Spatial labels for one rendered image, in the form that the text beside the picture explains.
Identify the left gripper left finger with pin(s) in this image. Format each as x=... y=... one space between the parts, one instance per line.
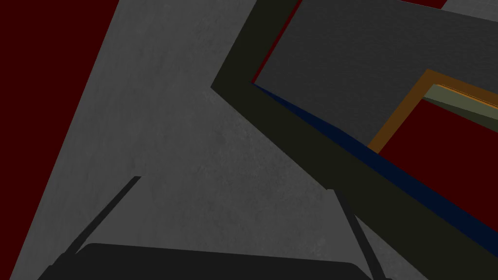
x=102 y=215

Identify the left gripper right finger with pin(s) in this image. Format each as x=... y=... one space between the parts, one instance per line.
x=357 y=229

